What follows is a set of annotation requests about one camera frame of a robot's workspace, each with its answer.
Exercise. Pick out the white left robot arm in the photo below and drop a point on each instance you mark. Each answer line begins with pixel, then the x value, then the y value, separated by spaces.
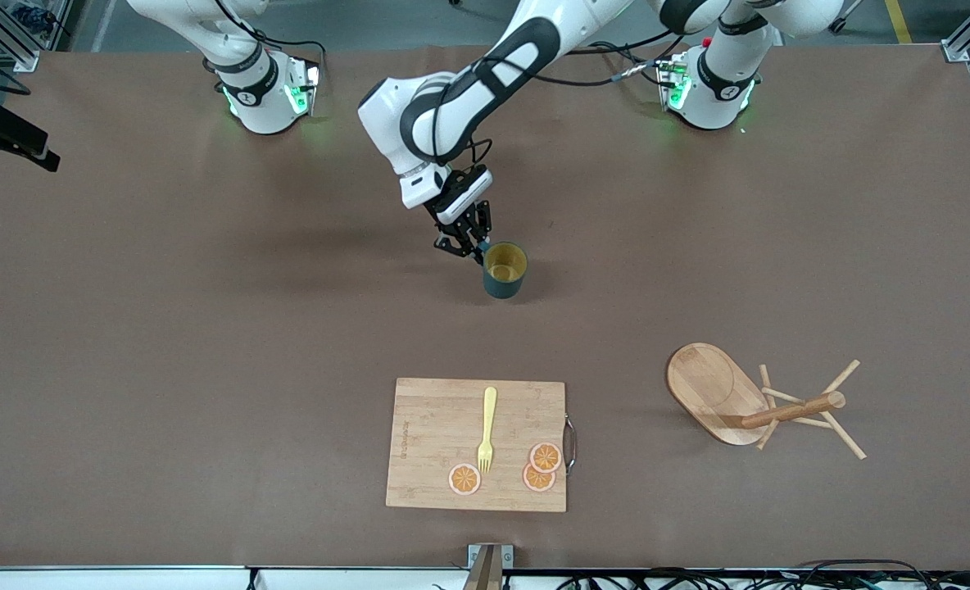
pixel 452 106

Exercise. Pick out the dark green cup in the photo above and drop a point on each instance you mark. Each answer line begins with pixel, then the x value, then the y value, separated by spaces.
pixel 505 274

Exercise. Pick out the wooden mug tree rack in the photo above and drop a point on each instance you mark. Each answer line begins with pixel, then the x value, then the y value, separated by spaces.
pixel 710 389

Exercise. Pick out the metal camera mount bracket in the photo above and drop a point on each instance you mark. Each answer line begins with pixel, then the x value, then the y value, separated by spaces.
pixel 490 565

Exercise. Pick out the yellow plastic fork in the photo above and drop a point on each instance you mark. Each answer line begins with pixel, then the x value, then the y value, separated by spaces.
pixel 487 426

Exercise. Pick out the bamboo cutting board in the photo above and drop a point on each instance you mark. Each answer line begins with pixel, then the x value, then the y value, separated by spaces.
pixel 452 442

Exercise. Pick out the orange slice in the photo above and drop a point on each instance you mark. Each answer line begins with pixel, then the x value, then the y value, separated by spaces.
pixel 464 479
pixel 546 456
pixel 534 481

